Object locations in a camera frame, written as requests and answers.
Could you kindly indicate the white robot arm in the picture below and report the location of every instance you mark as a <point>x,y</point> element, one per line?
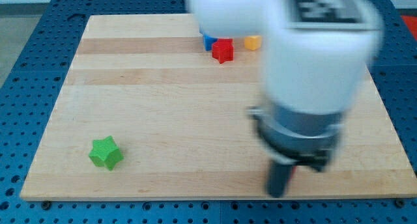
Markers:
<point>314,54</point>

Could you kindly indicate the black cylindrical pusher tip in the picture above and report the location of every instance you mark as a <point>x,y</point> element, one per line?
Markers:
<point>278,178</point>

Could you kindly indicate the red star block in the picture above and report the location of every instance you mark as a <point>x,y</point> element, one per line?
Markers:
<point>223,50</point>

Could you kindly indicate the blue block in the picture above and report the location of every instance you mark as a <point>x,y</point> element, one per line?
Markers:
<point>208,41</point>

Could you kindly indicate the black white fiducial tag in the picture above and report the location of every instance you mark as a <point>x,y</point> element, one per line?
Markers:
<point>333,15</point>

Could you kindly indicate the green star block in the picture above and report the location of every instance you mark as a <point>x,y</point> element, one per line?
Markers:
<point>105,153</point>

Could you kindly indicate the light wooden board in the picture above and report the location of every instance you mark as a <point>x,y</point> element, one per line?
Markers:
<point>180,120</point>

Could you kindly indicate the yellow block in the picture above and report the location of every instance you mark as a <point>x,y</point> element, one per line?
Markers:
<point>253,42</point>

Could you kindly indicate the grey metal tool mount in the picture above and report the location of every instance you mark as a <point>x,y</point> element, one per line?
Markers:
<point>297,137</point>

